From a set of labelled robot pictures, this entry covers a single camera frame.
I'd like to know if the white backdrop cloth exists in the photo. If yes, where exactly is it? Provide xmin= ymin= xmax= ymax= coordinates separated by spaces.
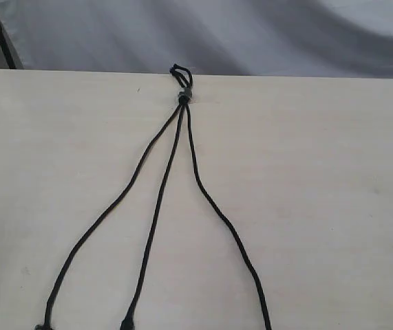
xmin=0 ymin=1 xmax=393 ymax=78

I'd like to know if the grey rope clamp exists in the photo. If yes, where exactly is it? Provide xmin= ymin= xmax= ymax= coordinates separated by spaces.
xmin=178 ymin=87 xmax=193 ymax=105

